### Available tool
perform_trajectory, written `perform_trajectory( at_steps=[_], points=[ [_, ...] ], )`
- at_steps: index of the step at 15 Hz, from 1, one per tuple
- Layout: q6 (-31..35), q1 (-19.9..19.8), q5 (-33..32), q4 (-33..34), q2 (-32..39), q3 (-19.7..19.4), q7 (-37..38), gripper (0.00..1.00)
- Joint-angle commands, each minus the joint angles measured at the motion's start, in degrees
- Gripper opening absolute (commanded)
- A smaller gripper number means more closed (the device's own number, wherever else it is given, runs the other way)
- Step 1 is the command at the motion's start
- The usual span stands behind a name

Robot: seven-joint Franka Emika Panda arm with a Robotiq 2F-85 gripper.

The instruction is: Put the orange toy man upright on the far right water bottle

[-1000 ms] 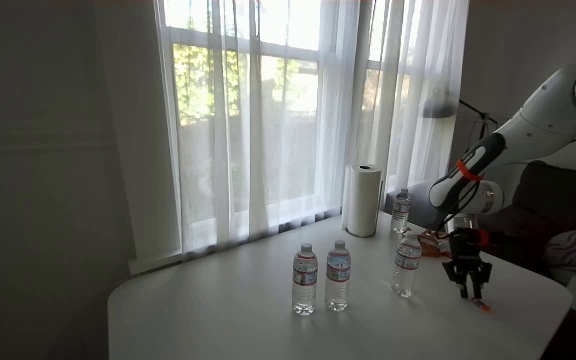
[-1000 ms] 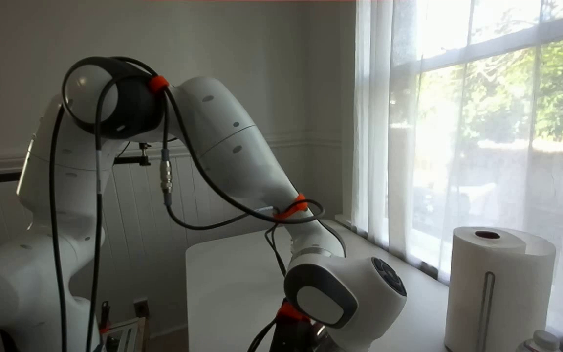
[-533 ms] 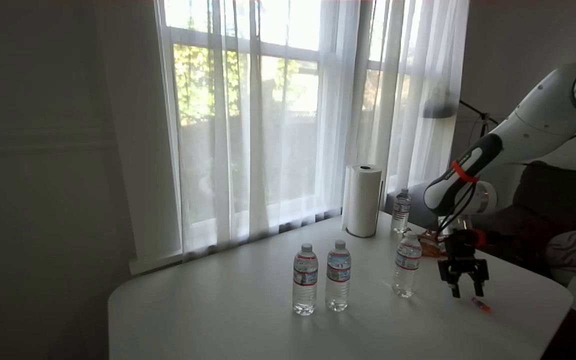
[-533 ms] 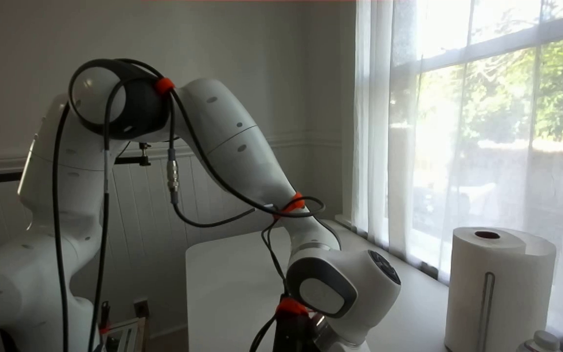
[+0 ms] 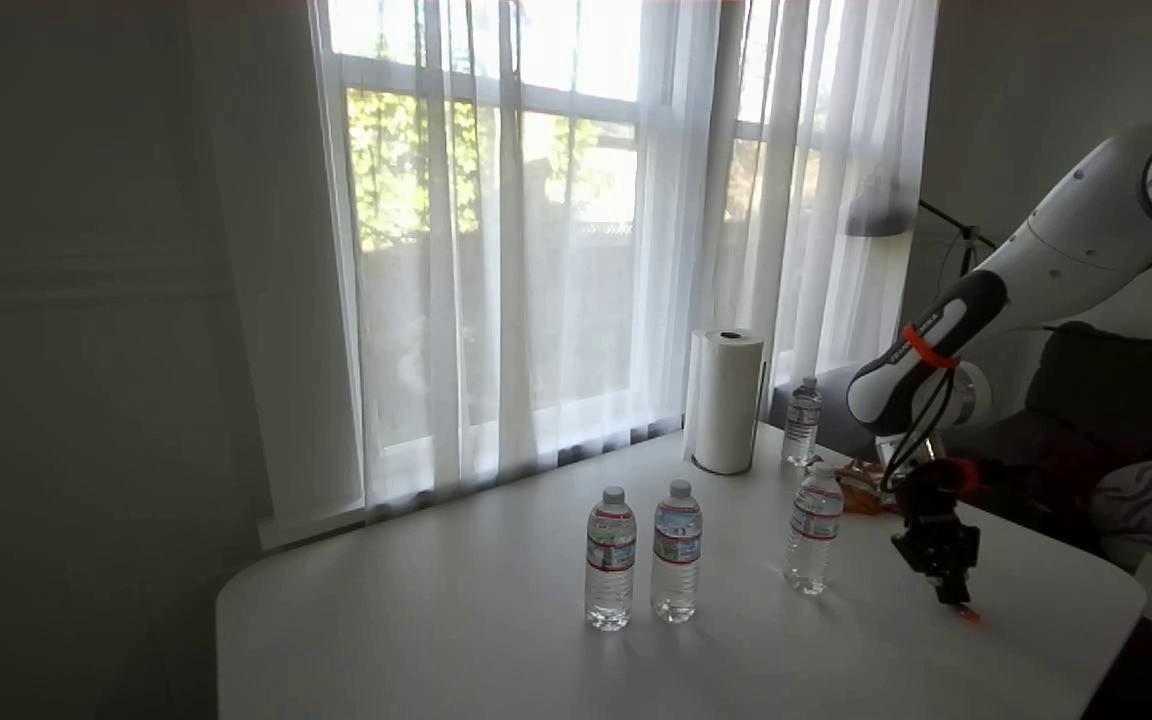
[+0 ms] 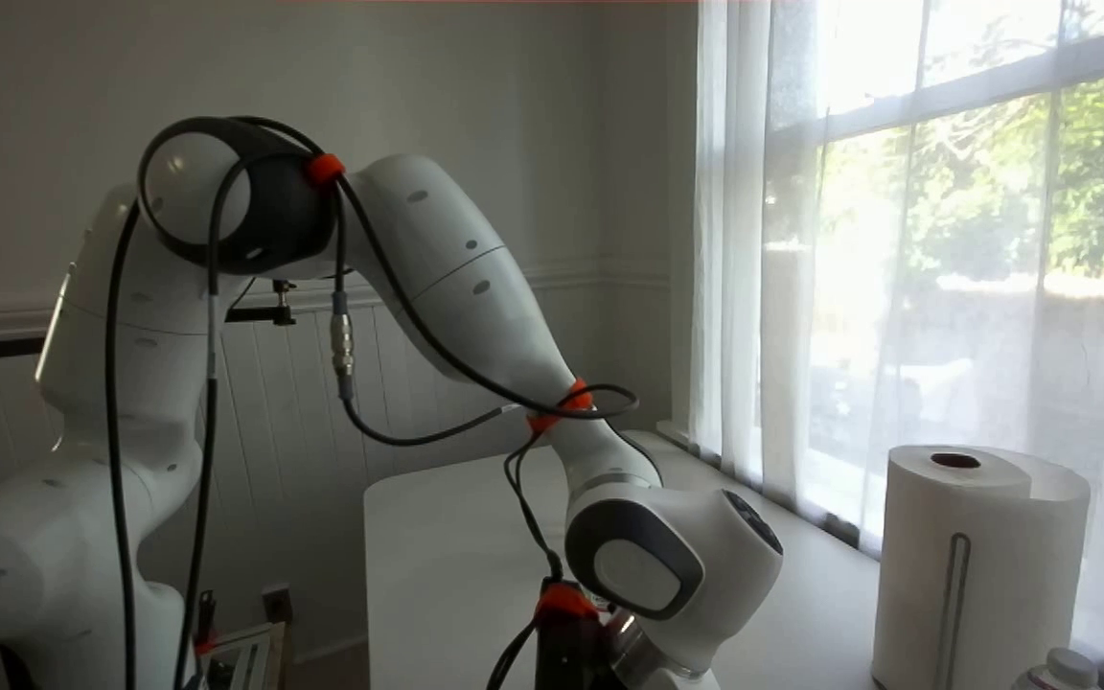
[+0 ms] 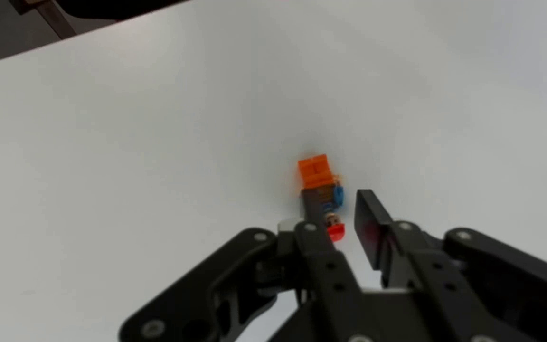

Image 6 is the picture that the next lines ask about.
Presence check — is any white bottle with cap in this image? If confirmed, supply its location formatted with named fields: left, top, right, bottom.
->
left=1012, top=648, right=1102, bottom=690

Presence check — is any sheer white curtain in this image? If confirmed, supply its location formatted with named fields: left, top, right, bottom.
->
left=689, top=0, right=1104, bottom=677

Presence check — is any window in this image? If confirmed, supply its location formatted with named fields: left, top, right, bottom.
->
left=765, top=0, right=1104, bottom=538

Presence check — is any paper towel holder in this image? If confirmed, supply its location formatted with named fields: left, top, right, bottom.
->
left=933, top=532, right=974, bottom=690

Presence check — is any white paper towel roll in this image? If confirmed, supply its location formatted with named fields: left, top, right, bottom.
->
left=872, top=444, right=1092, bottom=690

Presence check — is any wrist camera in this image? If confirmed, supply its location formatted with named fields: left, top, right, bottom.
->
left=535, top=602, right=624, bottom=690

